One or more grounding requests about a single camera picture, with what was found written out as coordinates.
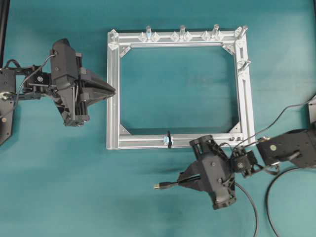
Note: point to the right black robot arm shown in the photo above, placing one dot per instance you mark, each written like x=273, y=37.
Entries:
x=296, y=146

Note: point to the clear side peg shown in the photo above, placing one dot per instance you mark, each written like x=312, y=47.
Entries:
x=242, y=65

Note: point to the clear corner peg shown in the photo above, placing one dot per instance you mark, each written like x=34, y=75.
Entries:
x=240, y=32

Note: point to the clear acrylic peg middle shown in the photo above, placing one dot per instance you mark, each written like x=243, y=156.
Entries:
x=182, y=35

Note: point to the silver aluminium extrusion frame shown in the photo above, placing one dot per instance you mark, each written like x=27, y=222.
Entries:
x=118, y=137

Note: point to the clear acrylic peg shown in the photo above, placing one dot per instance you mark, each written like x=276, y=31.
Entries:
x=215, y=35
x=182, y=35

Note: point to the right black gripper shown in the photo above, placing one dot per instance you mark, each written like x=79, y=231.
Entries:
x=210, y=172

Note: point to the clear peg with blue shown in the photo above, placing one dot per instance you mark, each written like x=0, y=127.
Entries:
x=149, y=36

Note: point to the black vertical rail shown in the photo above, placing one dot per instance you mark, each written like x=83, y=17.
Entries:
x=4, y=11

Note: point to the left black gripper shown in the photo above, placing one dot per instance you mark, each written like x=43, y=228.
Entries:
x=68, y=78

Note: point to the clear acrylic peg right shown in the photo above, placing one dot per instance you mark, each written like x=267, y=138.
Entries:
x=215, y=35

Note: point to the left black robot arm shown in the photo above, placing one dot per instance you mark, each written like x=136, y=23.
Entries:
x=27, y=83

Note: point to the clear corner block left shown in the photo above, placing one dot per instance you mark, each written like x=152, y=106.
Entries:
x=113, y=41

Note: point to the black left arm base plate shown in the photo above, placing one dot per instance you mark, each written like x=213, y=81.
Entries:
x=6, y=120

